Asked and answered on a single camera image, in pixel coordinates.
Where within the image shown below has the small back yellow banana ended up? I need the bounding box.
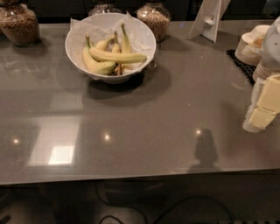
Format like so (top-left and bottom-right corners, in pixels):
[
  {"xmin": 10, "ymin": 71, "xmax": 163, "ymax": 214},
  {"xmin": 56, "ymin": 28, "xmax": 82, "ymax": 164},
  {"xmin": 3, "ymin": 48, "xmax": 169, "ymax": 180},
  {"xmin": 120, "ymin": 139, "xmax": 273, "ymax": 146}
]
[{"xmin": 94, "ymin": 35, "xmax": 115, "ymax": 51}]

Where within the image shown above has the white bowl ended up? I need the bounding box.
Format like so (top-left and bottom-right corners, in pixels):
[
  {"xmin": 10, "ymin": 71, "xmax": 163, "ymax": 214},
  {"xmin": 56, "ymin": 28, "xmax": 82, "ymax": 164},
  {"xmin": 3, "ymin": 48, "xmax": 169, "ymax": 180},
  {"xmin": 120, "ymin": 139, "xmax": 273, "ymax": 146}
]
[{"xmin": 65, "ymin": 12, "xmax": 158, "ymax": 85}]

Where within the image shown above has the large curved yellow banana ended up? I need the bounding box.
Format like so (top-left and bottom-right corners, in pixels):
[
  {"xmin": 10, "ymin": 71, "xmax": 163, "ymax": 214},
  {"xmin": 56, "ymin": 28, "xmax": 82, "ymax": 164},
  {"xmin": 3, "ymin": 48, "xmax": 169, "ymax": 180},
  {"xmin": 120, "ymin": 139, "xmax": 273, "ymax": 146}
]
[{"xmin": 82, "ymin": 35, "xmax": 116, "ymax": 75}]

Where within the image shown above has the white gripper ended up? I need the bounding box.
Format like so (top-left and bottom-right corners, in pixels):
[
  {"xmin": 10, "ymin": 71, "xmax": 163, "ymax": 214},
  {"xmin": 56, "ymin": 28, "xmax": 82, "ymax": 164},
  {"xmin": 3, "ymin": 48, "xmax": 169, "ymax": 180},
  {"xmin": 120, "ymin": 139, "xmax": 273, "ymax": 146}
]
[{"xmin": 242, "ymin": 73, "xmax": 280, "ymax": 133}]

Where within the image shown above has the middle short yellow banana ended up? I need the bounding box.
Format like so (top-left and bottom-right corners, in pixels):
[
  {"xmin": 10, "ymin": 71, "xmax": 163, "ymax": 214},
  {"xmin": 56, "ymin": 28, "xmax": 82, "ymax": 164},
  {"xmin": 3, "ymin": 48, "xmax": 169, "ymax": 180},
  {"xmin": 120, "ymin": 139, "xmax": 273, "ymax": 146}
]
[{"xmin": 112, "ymin": 32, "xmax": 121, "ymax": 53}]

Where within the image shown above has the white paper bowl liner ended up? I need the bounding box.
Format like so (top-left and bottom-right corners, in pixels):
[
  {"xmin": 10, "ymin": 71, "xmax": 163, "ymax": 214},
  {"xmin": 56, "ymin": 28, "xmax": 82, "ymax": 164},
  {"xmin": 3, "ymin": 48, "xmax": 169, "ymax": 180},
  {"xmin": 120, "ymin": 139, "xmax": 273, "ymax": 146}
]
[{"xmin": 69, "ymin": 11, "xmax": 157, "ymax": 81}]

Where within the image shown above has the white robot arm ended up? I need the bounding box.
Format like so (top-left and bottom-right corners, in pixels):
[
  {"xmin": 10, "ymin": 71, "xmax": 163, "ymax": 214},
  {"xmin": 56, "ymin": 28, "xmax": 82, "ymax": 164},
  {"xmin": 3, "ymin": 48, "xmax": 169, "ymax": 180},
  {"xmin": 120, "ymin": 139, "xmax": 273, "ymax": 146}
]
[{"xmin": 242, "ymin": 17, "xmax": 280, "ymax": 133}]

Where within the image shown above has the black cable under table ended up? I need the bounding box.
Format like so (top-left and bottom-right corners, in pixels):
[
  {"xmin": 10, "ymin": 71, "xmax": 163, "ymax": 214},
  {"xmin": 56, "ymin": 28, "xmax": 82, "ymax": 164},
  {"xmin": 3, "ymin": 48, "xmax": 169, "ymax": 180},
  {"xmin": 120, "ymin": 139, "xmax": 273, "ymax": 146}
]
[{"xmin": 95, "ymin": 180, "xmax": 235, "ymax": 224}]

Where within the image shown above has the black rubber mat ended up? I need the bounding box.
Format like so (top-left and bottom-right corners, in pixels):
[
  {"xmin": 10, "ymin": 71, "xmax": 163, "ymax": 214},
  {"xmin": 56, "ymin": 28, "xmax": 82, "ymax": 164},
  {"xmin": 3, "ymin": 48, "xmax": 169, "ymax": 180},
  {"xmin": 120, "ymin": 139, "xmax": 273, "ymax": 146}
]
[{"xmin": 227, "ymin": 50, "xmax": 256, "ymax": 85}]

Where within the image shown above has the middle glass jar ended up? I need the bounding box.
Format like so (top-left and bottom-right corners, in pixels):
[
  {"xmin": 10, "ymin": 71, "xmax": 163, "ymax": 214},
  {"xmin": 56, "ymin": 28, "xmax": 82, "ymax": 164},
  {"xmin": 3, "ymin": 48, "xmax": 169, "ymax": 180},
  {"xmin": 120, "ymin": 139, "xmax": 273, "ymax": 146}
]
[{"xmin": 88, "ymin": 0, "xmax": 121, "ymax": 16}]

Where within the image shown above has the right glass jar of grains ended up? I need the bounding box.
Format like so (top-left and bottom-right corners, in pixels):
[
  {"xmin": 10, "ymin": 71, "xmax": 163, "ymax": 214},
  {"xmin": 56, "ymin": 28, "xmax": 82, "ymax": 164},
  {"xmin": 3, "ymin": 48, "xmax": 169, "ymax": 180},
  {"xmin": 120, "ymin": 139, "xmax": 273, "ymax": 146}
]
[{"xmin": 136, "ymin": 0, "xmax": 171, "ymax": 43}]

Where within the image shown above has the upright yellow banana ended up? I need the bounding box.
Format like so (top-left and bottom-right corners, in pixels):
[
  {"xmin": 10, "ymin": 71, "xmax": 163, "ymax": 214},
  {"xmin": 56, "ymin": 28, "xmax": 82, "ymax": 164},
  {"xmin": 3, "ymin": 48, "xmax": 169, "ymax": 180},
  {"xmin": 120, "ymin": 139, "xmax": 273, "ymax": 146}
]
[{"xmin": 121, "ymin": 24, "xmax": 131, "ymax": 53}]

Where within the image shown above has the white folded card stand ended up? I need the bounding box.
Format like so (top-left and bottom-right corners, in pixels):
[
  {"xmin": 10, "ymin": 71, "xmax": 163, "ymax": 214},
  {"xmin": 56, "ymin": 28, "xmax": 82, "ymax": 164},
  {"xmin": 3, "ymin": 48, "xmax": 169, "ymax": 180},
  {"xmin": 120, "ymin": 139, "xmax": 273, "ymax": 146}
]
[{"xmin": 187, "ymin": 0, "xmax": 231, "ymax": 43}]

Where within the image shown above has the glass jar of grains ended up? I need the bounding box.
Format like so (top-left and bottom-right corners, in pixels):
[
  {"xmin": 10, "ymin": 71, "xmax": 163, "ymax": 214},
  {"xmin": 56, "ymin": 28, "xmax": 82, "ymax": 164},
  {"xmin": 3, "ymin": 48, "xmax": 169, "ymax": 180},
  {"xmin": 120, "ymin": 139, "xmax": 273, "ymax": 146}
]
[
  {"xmin": 0, "ymin": 0, "xmax": 40, "ymax": 46},
  {"xmin": 136, "ymin": 0, "xmax": 171, "ymax": 43}
]

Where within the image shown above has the left glass jar of grains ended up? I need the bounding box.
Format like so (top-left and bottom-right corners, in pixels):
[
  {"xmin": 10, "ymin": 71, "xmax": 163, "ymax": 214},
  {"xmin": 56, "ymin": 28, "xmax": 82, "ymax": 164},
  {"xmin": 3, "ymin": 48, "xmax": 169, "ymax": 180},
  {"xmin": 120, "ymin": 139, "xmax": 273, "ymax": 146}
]
[{"xmin": 0, "ymin": 0, "xmax": 40, "ymax": 46}]

